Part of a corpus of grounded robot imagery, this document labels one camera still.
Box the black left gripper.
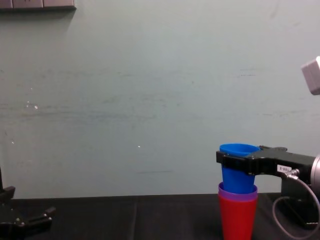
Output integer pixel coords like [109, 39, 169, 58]
[0, 164, 57, 240]

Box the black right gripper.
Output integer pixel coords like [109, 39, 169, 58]
[215, 145, 317, 180]

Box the blue plastic cup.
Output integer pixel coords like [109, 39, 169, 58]
[219, 142, 261, 195]

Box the purple plastic cup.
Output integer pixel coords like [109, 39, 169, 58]
[217, 181, 259, 203]

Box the red plastic cup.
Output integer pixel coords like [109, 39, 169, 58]
[217, 193, 259, 240]

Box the black table cloth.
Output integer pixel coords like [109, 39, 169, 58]
[0, 191, 320, 240]

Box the thin dark gripper cable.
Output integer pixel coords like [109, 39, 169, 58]
[271, 168, 320, 240]

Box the grey wall socket panel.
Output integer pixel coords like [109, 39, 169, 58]
[0, 0, 77, 13]

